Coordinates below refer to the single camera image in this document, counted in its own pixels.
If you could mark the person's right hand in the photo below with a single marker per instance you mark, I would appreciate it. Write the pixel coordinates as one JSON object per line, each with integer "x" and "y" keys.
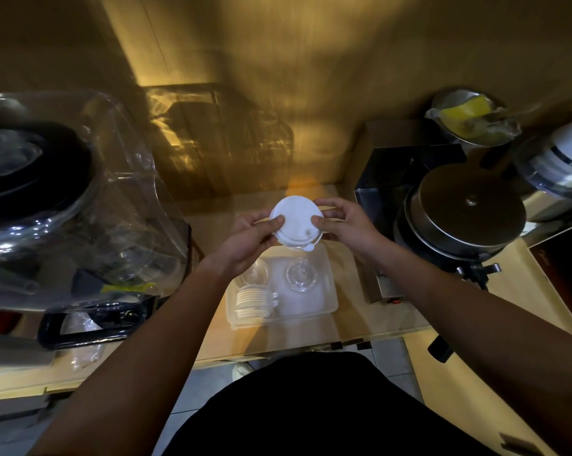
{"x": 354, "y": 227}

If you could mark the person's left hand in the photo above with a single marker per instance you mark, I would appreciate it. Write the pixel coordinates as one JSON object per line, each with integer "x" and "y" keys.
{"x": 245, "y": 246}

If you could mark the tall stack of white lids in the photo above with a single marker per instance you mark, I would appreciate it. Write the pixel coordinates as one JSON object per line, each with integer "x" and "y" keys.
{"x": 255, "y": 303}

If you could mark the white plastic tray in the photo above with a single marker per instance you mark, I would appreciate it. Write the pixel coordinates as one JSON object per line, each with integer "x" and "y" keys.
{"x": 314, "y": 303}

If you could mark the person's left forearm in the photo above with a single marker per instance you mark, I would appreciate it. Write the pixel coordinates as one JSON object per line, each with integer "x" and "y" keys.
{"x": 148, "y": 365}

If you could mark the person's right forearm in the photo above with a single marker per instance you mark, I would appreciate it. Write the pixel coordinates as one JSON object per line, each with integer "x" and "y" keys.
{"x": 480, "y": 337}

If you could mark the person's black shirt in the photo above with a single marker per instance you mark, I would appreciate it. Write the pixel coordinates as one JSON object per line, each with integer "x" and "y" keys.
{"x": 324, "y": 413}

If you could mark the steel pot machine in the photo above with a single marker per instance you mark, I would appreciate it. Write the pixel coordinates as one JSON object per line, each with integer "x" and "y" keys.
{"x": 381, "y": 194}

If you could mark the steel round pot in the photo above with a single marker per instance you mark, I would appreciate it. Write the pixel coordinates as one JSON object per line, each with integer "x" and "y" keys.
{"x": 466, "y": 208}

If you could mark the blender with clear cover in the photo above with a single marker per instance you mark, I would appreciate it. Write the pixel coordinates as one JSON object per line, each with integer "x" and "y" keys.
{"x": 138, "y": 208}

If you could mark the light shoe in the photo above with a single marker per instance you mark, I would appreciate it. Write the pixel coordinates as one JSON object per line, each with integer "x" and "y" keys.
{"x": 240, "y": 370}

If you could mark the jar with yellow-green contents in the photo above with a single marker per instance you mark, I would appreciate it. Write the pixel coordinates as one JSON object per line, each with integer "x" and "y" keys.
{"x": 471, "y": 116}

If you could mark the clear plastic bag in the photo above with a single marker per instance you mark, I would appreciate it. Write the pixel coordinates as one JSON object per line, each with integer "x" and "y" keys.
{"x": 84, "y": 337}

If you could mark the black blender jar top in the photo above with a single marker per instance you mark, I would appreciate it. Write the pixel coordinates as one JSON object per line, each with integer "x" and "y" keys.
{"x": 38, "y": 185}

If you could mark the dark flat appliance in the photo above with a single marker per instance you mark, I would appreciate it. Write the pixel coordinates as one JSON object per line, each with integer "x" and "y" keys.
{"x": 566, "y": 275}

